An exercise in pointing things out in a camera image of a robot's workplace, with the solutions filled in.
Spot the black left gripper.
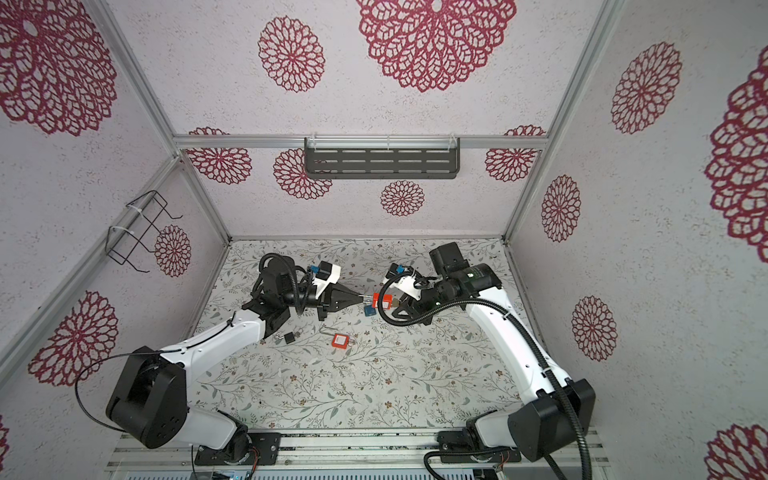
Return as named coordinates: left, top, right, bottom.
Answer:
left=283, top=281, right=364, bottom=322

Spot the red padlock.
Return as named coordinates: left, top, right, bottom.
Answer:
left=319, top=327, right=350, bottom=350
left=372, top=293, right=393, bottom=310

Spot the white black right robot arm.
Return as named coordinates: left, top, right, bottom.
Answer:
left=379, top=242, right=596, bottom=477

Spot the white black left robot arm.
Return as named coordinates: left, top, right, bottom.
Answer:
left=105, top=253, right=364, bottom=459

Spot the small black key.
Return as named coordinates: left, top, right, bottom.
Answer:
left=275, top=332, right=297, bottom=345

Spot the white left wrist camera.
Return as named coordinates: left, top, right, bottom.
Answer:
left=309, top=261, right=341, bottom=299

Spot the black corrugated right cable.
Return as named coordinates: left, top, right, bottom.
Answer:
left=377, top=272, right=592, bottom=480

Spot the dark metal wall shelf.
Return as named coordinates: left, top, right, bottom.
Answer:
left=303, top=137, right=461, bottom=180

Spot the thin black left cable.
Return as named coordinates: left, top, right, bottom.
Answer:
left=73, top=311, right=238, bottom=434

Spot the black wire wall basket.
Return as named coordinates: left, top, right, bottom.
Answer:
left=103, top=189, right=182, bottom=274

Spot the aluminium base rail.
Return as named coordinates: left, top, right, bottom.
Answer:
left=107, top=427, right=610, bottom=480

